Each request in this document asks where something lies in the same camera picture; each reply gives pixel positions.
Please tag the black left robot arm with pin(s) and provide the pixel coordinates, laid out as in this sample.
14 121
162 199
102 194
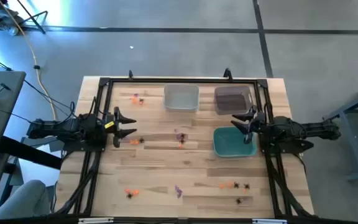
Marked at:
73 127

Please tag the person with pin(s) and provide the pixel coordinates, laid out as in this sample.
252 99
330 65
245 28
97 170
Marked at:
23 199

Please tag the silver metal bracket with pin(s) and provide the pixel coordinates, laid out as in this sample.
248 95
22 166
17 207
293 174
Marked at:
269 221
95 220

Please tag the black diagonal beam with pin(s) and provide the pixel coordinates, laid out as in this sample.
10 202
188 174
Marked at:
30 152

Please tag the black table clamp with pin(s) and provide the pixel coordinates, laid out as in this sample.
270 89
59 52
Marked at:
227 74
130 74

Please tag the teal plastic bin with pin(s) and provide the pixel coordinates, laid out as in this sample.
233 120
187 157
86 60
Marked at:
228 144

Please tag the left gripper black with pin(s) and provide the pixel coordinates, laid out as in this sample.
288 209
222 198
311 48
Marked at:
117 124

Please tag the grey translucent plastic bin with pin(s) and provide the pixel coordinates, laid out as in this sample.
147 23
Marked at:
232 101

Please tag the white plastic bin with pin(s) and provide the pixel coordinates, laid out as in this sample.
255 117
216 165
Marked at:
180 99

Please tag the black metal stand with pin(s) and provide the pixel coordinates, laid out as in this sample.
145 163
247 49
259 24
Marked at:
31 17

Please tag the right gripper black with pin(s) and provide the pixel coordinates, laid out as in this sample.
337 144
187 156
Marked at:
258 123

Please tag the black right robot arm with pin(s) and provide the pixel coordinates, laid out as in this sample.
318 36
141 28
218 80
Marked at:
291 127

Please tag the black aluminium frame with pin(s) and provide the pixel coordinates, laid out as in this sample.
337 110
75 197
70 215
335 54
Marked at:
182 80

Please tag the grey desk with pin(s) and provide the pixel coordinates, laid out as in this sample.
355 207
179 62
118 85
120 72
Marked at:
2 118

